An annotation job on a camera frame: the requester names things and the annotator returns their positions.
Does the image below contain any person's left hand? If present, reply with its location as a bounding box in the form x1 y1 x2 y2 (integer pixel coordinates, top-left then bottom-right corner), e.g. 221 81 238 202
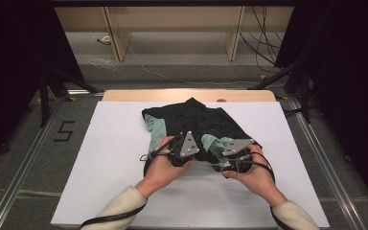
135 136 194 199

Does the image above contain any black metal stand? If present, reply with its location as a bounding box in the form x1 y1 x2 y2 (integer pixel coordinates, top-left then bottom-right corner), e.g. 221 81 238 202
248 58 314 125
37 67 104 128

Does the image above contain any black curtain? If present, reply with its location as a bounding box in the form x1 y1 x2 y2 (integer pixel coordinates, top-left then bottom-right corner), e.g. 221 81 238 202
0 0 88 169
274 0 368 214

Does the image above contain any bundle of black cables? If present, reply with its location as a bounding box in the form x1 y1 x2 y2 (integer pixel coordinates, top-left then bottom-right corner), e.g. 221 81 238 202
239 6 285 74

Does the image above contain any person's right hand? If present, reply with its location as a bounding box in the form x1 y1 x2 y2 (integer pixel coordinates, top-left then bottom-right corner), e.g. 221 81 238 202
222 144 288 208

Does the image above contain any black and green garment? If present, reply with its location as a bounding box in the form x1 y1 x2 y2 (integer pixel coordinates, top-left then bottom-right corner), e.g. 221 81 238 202
141 97 263 177

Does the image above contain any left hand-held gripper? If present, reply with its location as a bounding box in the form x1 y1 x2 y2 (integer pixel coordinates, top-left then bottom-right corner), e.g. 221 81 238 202
167 129 201 168

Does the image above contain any metal floor rail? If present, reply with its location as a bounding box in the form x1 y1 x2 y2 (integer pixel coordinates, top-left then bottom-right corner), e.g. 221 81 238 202
0 98 65 230
287 95 368 230

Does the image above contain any wooden shelf unit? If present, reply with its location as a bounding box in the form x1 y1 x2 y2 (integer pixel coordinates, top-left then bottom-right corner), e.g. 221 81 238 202
55 6 295 62

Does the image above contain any right hand-held gripper black cable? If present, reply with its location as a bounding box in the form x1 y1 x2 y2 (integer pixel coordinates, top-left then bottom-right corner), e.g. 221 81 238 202
219 152 289 230

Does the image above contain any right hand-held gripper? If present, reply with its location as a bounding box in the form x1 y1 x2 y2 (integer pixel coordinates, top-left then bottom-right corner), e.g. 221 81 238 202
211 137 257 175

